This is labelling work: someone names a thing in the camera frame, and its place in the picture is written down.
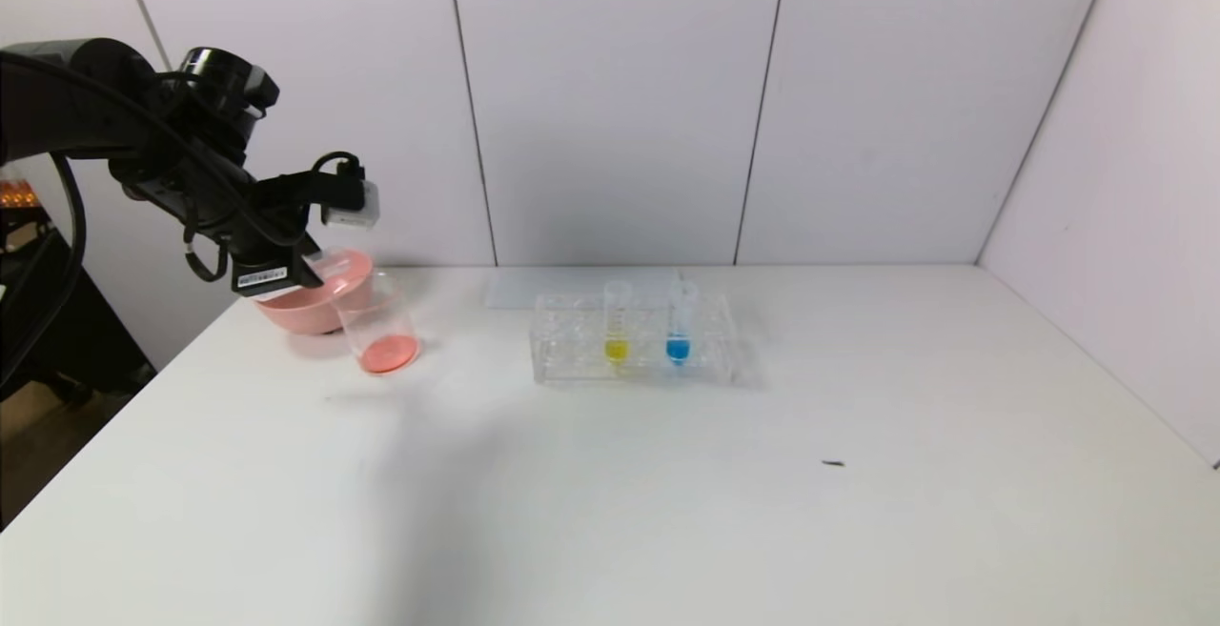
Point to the black furniture beside table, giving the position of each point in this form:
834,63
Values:
86,331

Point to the test tube with yellow pigment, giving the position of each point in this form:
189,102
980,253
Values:
617,350

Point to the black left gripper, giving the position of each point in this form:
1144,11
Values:
265,277

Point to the test tube with red pigment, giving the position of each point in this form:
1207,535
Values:
343,262

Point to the clear plastic test tube rack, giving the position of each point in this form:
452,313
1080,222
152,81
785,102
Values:
648,371

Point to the white paper sheet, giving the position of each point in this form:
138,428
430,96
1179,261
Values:
519,289

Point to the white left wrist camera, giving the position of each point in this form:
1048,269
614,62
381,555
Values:
353,207

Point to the clear glass beaker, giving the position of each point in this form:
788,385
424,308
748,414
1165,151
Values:
386,352

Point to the pink bowl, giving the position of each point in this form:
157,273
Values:
305,312

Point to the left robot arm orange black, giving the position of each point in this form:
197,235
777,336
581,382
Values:
76,102

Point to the test tube with blue pigment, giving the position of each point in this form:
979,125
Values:
678,350

